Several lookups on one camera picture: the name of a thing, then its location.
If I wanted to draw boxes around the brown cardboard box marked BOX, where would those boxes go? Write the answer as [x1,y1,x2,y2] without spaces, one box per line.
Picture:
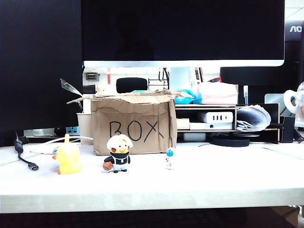
[66,89,188,156]

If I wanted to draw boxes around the small beige box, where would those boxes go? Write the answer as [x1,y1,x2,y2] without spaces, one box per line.
[177,118,190,130]

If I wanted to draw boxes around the small white astronaut doll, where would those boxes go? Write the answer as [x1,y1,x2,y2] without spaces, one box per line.
[164,147,176,170]

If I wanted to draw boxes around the chick doll holding basketball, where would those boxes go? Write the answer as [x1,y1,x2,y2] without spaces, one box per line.
[102,134,133,173]

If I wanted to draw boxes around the flat white box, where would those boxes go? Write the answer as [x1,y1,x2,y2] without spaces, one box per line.
[190,123,233,130]

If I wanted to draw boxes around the small black box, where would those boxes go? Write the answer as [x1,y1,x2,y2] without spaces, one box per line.
[280,116,295,143]

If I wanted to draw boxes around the black office chair back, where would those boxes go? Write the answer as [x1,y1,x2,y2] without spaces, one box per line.
[115,77,148,94]

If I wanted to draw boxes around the blue wet wipes pack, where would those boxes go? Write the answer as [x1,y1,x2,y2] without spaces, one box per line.
[174,89,202,105]

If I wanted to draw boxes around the black wooden desk shelf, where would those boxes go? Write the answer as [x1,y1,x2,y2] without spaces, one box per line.
[175,103,281,144]

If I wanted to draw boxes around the white multi-port charger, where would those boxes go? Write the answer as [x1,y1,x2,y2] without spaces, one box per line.
[206,111,234,124]

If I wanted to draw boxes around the beige paper cup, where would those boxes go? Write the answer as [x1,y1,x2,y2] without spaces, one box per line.
[76,113,93,145]

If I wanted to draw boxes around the pink tissue pack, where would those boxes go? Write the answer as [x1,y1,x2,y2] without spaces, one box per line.
[194,82,239,105]

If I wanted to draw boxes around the black round monitor base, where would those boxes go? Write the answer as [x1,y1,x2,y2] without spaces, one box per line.
[209,132,261,147]

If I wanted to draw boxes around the clear plastic wrapper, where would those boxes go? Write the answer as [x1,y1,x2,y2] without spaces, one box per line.
[59,78,84,98]

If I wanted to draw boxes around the large silver-framed monitor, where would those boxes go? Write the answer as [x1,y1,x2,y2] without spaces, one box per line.
[80,0,285,68]

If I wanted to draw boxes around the yellow rubber duck toy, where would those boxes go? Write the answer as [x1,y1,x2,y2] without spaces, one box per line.
[52,133,84,175]

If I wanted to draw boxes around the rolled printed papers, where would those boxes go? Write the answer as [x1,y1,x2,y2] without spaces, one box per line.
[236,105,272,133]

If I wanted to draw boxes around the black monitor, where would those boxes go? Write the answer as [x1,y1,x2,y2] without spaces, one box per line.
[0,0,84,147]

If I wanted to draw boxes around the white tape roll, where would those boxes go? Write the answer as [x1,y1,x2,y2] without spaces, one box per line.
[284,89,300,114]

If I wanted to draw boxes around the clear plastic jar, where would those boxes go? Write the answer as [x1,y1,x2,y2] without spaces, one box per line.
[294,82,304,129]

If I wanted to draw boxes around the black AOC carton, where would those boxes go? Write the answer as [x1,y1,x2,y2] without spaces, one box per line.
[285,20,304,41]

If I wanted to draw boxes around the white USB-C cable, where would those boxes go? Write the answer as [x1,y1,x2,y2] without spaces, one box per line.
[29,136,94,154]

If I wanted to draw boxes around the black USB-C cable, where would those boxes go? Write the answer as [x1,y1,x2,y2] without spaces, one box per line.
[13,139,40,171]

